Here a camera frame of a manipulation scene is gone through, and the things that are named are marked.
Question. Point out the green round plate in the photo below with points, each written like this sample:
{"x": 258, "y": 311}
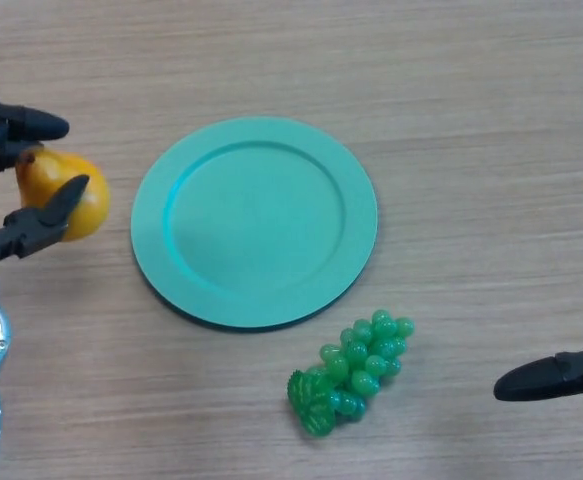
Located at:
{"x": 254, "y": 223}

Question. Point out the yellow pear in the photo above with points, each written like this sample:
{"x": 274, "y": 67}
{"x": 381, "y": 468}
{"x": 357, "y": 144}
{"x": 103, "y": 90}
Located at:
{"x": 51, "y": 175}

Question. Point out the green grape bunch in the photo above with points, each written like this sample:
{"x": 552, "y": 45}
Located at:
{"x": 358, "y": 365}

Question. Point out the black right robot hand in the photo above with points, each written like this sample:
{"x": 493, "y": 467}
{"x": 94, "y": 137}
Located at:
{"x": 546, "y": 378}

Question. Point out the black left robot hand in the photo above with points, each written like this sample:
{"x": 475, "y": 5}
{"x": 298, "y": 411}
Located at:
{"x": 26, "y": 232}

